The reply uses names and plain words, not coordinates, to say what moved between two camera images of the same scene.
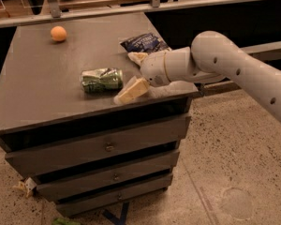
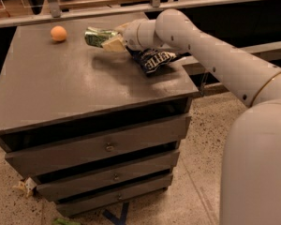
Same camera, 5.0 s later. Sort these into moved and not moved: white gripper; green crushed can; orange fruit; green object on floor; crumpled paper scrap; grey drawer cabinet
Moved: white gripper; green crushed can
Not moved: grey drawer cabinet; orange fruit; crumpled paper scrap; green object on floor
